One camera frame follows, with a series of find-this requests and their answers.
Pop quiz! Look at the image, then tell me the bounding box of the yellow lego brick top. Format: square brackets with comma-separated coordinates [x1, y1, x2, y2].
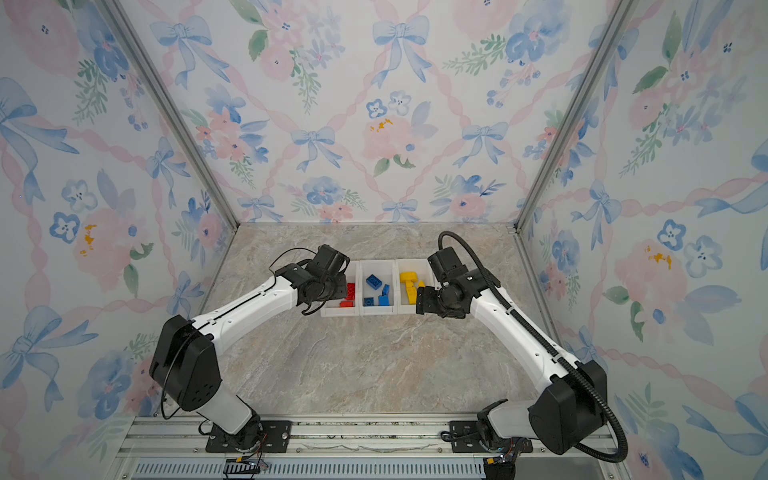
[399, 271, 419, 284]

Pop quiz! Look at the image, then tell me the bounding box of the yellow rounded lego brick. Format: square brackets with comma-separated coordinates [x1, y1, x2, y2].
[405, 283, 418, 305]

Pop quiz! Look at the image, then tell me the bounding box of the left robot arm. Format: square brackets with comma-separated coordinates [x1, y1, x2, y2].
[149, 244, 350, 450]

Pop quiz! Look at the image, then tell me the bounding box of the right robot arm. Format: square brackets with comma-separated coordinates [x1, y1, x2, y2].
[416, 247, 609, 454]

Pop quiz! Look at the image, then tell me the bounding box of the left white bin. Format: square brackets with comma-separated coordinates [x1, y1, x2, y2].
[320, 261, 361, 317]

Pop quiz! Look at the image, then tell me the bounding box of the white bin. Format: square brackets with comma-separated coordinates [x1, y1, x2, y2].
[356, 260, 396, 316]
[320, 261, 361, 317]
[394, 259, 437, 315]

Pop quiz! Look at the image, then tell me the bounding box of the right white bin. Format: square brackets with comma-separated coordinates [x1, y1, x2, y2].
[394, 259, 437, 315]

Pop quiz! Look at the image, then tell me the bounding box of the middle white bin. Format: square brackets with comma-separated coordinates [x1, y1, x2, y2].
[356, 260, 396, 316]

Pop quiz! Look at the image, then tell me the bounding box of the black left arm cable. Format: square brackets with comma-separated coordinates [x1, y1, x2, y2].
[266, 247, 328, 316]

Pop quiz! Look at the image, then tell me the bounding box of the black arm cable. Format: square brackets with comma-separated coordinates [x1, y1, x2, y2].
[437, 230, 629, 464]
[266, 247, 328, 316]

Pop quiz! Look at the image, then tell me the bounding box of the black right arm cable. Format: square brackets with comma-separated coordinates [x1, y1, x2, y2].
[437, 230, 629, 464]

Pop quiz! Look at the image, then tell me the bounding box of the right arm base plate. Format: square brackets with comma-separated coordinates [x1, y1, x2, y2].
[448, 419, 534, 455]

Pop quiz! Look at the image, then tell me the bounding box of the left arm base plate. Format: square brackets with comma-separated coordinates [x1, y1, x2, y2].
[205, 420, 293, 454]

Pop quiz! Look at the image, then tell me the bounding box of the aluminium rail frame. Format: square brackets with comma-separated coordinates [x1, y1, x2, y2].
[105, 414, 629, 479]

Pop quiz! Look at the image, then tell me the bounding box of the right corner aluminium post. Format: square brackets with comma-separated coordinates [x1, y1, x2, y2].
[514, 0, 637, 235]

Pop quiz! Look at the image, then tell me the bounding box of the corner aluminium post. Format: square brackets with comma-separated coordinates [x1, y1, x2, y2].
[96, 1, 239, 230]
[514, 0, 637, 235]

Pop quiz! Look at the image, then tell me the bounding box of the left corner aluminium post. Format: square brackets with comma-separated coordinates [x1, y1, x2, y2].
[96, 1, 239, 230]

